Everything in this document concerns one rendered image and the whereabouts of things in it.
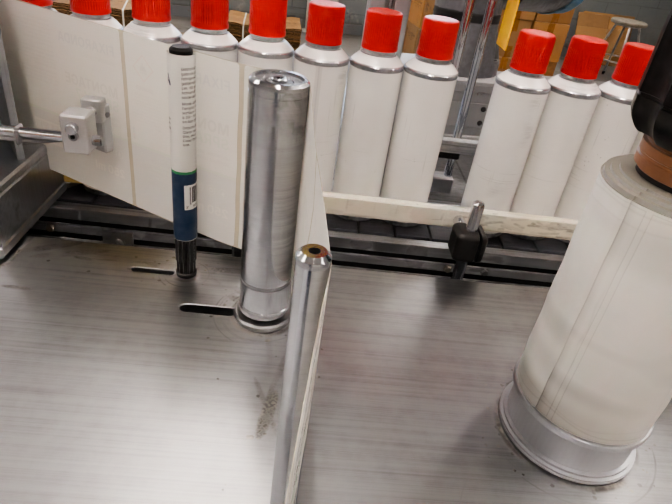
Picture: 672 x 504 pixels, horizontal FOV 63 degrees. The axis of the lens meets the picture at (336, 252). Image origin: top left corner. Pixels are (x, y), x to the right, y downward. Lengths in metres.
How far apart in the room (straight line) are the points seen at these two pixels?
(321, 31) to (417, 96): 0.11
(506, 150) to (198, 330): 0.34
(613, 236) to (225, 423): 0.25
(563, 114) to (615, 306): 0.30
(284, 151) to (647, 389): 0.25
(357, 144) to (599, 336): 0.31
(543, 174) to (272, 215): 0.32
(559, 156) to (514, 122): 0.06
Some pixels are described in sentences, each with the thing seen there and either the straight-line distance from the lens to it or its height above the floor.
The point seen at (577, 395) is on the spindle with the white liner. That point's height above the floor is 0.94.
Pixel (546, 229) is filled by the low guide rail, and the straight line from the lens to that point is 0.61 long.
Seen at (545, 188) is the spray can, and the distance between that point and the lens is 0.61.
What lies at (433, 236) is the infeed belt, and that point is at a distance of 0.59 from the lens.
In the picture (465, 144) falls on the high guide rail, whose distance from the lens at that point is 0.62.
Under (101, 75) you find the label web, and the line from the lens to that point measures 0.49.
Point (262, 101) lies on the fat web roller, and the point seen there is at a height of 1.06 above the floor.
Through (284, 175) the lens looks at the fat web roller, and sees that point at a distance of 0.36.
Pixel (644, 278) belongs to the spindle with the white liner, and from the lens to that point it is 0.31.
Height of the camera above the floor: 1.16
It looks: 32 degrees down
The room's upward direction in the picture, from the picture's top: 9 degrees clockwise
